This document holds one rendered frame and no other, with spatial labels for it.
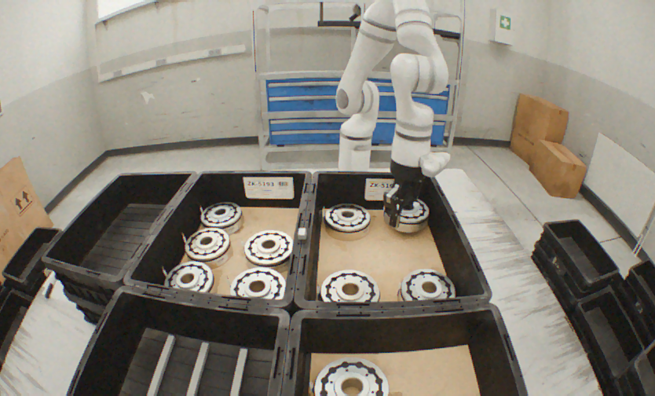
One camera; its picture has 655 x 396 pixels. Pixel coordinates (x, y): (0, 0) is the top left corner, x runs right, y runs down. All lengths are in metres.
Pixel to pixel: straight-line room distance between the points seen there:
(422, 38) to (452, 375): 0.56
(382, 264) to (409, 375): 0.25
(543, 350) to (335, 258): 0.56
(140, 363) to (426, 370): 0.47
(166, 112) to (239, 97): 0.97
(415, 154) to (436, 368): 0.37
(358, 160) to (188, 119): 2.98
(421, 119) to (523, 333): 0.55
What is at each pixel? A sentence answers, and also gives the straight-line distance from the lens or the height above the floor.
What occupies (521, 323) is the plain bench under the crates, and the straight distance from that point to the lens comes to 0.79.
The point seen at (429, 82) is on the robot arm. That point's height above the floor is 1.18.
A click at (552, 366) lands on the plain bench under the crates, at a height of 0.70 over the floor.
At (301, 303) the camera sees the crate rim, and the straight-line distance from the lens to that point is 0.41.
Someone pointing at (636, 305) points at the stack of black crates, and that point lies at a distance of 1.62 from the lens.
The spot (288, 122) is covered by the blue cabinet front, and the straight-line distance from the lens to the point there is 2.44.
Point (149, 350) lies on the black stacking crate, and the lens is 0.56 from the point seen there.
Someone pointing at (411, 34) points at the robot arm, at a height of 1.26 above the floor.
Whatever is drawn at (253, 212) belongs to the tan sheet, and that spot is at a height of 0.83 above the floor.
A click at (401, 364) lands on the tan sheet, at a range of 0.48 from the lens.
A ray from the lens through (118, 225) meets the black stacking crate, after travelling 0.90.
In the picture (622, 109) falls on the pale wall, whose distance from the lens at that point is 3.47.
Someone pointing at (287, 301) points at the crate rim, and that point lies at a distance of 0.42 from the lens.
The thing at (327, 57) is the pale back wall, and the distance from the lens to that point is 3.19.
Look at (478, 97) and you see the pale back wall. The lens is 3.77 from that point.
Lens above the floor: 1.26
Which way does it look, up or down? 32 degrees down
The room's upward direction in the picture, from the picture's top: straight up
